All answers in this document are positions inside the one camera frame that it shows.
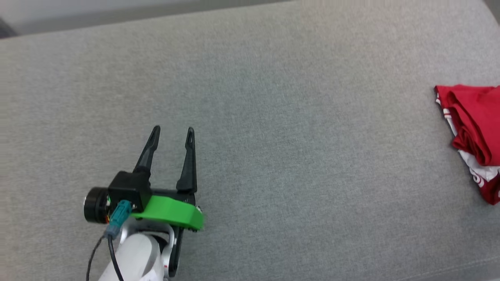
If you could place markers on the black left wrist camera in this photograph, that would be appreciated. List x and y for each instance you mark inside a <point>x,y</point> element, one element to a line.
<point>129,187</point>

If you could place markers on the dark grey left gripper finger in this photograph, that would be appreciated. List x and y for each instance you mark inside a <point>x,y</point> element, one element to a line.
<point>189,168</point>
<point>149,154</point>

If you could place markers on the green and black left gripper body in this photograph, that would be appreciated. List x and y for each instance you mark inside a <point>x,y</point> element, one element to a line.
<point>172,212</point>

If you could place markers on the red and white basketball jersey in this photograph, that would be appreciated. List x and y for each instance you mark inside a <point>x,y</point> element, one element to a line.
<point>472,117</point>

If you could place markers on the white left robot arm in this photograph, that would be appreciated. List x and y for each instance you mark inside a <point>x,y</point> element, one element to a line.
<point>134,253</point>

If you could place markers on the grey fabric sofa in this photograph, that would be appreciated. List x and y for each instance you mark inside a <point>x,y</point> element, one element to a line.
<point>273,117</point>

